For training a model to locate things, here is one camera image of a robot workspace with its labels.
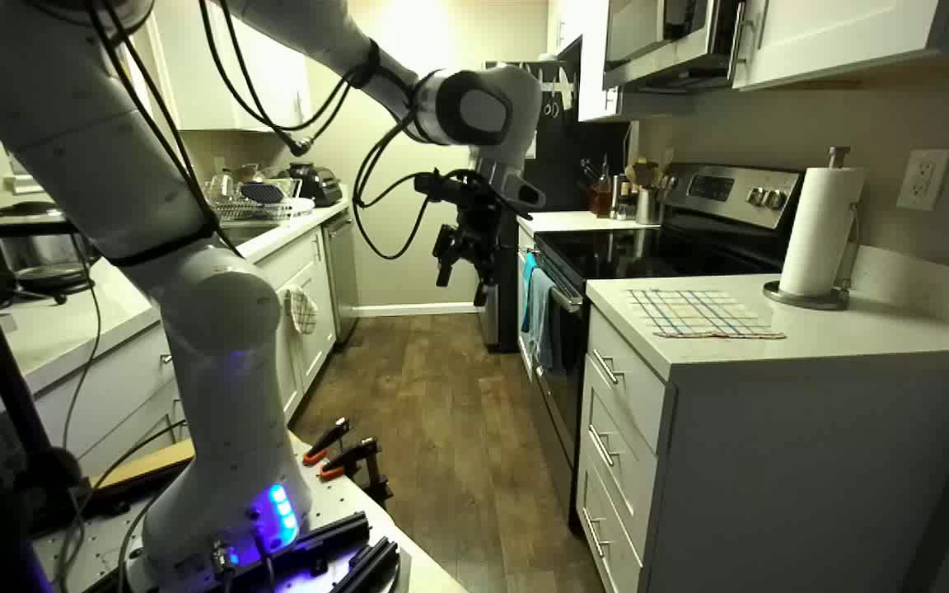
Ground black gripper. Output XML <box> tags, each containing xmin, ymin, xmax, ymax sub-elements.
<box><xmin>431</xmin><ymin>175</ymin><xmax>524</xmax><ymax>314</ymax></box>

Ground white drawer with cutlery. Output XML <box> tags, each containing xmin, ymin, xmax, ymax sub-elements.
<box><xmin>585</xmin><ymin>310</ymin><xmax>673</xmax><ymax>454</ymax></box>

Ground white deep drawer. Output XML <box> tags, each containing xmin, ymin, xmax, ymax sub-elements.
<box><xmin>574</xmin><ymin>454</ymin><xmax>648</xmax><ymax>593</ymax></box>

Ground white drawer base cabinet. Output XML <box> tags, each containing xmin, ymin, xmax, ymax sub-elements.
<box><xmin>574</xmin><ymin>272</ymin><xmax>949</xmax><ymax>593</ymax></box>

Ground bright blue striped towel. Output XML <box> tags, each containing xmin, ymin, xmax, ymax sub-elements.
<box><xmin>513</xmin><ymin>247</ymin><xmax>541</xmax><ymax>337</ymax></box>

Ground grey blue towel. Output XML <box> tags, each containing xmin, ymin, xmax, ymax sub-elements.
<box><xmin>524</xmin><ymin>266</ymin><xmax>560</xmax><ymax>374</ymax></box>

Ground red utensil pot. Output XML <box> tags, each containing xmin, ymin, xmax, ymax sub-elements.
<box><xmin>585</xmin><ymin>179</ymin><xmax>616</xmax><ymax>220</ymax></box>

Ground black stainless refrigerator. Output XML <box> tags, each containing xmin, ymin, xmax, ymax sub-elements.
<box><xmin>477</xmin><ymin>41</ymin><xmax>637</xmax><ymax>356</ymax></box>

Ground white long counter cabinets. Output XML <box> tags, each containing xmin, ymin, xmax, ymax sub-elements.
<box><xmin>0</xmin><ymin>201</ymin><xmax>353</xmax><ymax>473</ymax></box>

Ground black countertop appliance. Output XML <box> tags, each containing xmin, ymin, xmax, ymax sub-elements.
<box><xmin>285</xmin><ymin>160</ymin><xmax>347</xmax><ymax>211</ymax></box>

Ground utensil crock with spoons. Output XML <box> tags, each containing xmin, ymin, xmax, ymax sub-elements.
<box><xmin>619</xmin><ymin>153</ymin><xmax>664</xmax><ymax>225</ymax></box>

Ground stainless black electric stove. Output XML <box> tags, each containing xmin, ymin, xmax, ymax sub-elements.
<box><xmin>534</xmin><ymin>160</ymin><xmax>807</xmax><ymax>519</ymax></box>

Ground checked white placemat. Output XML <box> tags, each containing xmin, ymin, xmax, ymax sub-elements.
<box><xmin>629</xmin><ymin>285</ymin><xmax>787</xmax><ymax>343</ymax></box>

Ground white upper cabinet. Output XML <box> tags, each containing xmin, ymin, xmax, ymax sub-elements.
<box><xmin>574</xmin><ymin>0</ymin><xmax>625</xmax><ymax>124</ymax></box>
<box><xmin>730</xmin><ymin>0</ymin><xmax>949</xmax><ymax>91</ymax></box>

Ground black base clamp bar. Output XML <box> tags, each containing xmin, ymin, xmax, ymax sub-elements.
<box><xmin>262</xmin><ymin>506</ymin><xmax>372</xmax><ymax>578</ymax></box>
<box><xmin>322</xmin><ymin>534</ymin><xmax>401</xmax><ymax>593</ymax></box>

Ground stainless over-range microwave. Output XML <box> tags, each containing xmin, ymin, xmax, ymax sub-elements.
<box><xmin>603</xmin><ymin>0</ymin><xmax>747</xmax><ymax>91</ymax></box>

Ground white paper towel roll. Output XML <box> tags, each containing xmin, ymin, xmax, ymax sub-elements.
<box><xmin>776</xmin><ymin>164</ymin><xmax>865</xmax><ymax>303</ymax></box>
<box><xmin>762</xmin><ymin>146</ymin><xmax>870</xmax><ymax>314</ymax></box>

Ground black pot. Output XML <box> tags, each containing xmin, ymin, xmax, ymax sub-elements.
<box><xmin>0</xmin><ymin>201</ymin><xmax>100</xmax><ymax>303</ymax></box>

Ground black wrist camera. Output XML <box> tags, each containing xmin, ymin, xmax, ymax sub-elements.
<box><xmin>413</xmin><ymin>164</ymin><xmax>475</xmax><ymax>207</ymax></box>

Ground orange handled clamp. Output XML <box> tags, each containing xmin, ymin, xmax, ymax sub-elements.
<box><xmin>301</xmin><ymin>410</ymin><xmax>353</xmax><ymax>472</ymax></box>
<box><xmin>317</xmin><ymin>436</ymin><xmax>391</xmax><ymax>505</ymax></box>

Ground black wrist cable bundle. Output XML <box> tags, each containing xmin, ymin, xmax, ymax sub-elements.
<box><xmin>90</xmin><ymin>0</ymin><xmax>468</xmax><ymax>266</ymax></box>

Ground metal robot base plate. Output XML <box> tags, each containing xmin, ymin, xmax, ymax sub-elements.
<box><xmin>34</xmin><ymin>437</ymin><xmax>413</xmax><ymax>593</ymax></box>

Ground white wall outlet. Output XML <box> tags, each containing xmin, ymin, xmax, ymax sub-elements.
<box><xmin>896</xmin><ymin>146</ymin><xmax>949</xmax><ymax>215</ymax></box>

